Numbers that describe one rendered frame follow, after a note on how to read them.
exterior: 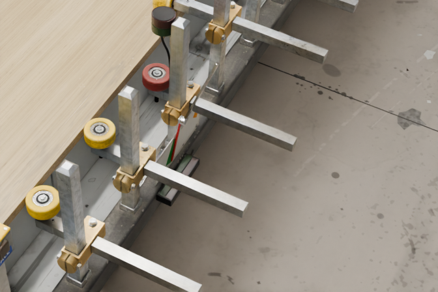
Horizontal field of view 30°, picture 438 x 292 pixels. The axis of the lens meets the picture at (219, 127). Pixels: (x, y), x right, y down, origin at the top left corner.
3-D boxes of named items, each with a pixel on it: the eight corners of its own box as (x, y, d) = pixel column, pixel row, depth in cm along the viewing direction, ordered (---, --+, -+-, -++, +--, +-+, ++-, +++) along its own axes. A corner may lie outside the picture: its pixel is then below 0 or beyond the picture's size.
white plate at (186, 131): (199, 124, 238) (201, 100, 230) (156, 186, 221) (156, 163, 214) (198, 124, 238) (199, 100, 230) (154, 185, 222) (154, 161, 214)
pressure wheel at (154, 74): (175, 97, 231) (176, 67, 223) (161, 115, 226) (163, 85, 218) (150, 87, 233) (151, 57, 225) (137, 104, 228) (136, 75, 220)
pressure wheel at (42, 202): (58, 208, 203) (55, 179, 194) (67, 233, 198) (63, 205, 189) (26, 217, 200) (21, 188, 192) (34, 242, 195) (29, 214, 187)
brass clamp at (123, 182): (158, 161, 213) (158, 148, 210) (131, 197, 205) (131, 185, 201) (137, 152, 215) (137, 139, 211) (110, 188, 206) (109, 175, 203)
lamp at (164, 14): (177, 73, 216) (180, 11, 200) (167, 87, 213) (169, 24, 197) (158, 66, 218) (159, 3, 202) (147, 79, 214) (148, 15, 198)
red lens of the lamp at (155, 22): (180, 17, 202) (180, 11, 200) (168, 32, 198) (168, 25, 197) (158, 10, 204) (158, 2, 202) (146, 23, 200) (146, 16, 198)
